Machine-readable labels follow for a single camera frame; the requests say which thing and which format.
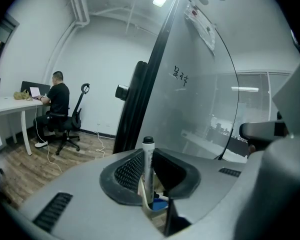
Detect long white curved desk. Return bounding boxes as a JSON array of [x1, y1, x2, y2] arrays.
[[0, 95, 52, 157]]

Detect pink laptop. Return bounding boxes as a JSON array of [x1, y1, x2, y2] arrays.
[[29, 86, 42, 101]]

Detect glass whiteboard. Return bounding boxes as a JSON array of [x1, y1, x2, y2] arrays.
[[139, 0, 300, 165]]

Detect white laptop charging cable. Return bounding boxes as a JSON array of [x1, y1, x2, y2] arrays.
[[34, 103, 64, 174]]

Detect olive green bag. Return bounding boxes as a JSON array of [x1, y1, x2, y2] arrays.
[[13, 89, 32, 102]]

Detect thin black cable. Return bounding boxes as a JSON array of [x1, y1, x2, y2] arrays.
[[189, 0, 241, 161]]

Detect grey framed window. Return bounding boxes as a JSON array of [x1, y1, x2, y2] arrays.
[[0, 15, 20, 78]]

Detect white ceiling pipe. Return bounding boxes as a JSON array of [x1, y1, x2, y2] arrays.
[[66, 0, 91, 28]]

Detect black capped whiteboard marker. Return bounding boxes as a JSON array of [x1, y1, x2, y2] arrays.
[[141, 135, 157, 211]]

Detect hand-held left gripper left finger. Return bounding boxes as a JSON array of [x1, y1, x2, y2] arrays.
[[2, 147, 166, 240]]

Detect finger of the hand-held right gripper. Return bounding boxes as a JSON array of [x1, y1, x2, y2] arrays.
[[239, 49, 300, 142]]

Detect white marker tray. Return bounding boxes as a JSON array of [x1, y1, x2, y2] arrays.
[[137, 176, 175, 220]]

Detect white wall socket cable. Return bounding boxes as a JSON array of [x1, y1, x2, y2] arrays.
[[94, 130, 107, 159]]

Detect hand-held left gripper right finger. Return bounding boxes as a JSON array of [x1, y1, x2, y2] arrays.
[[153, 147, 251, 240]]

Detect crumpled paper sheet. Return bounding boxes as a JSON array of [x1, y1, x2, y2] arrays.
[[183, 1, 217, 58]]

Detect black stand knob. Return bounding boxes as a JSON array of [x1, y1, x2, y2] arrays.
[[114, 83, 131, 101]]

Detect large whiteboard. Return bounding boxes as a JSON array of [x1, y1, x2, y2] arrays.
[[112, 0, 182, 156]]

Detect black office chair with headrest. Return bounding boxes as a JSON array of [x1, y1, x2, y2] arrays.
[[48, 82, 91, 156]]

